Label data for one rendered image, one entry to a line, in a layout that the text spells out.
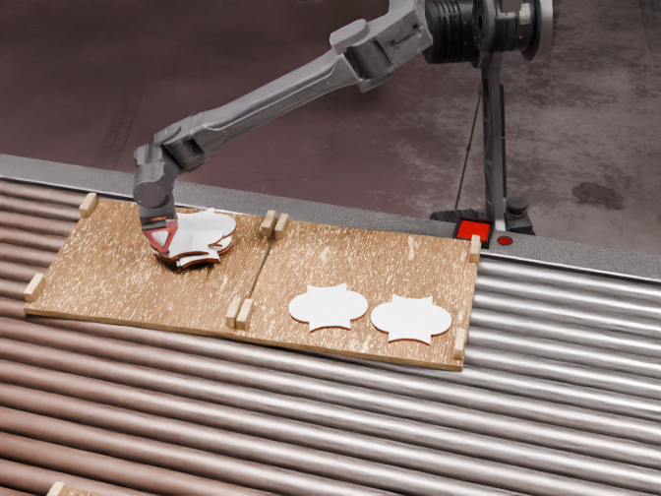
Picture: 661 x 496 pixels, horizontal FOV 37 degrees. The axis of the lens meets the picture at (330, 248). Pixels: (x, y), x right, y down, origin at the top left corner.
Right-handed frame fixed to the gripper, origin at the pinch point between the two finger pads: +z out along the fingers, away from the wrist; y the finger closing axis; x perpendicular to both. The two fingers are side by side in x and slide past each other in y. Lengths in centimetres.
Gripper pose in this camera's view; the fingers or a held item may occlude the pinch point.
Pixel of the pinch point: (160, 237)
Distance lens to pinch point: 192.0
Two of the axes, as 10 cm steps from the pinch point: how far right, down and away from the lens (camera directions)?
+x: 9.7, -1.5, 1.8
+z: 0.1, 7.8, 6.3
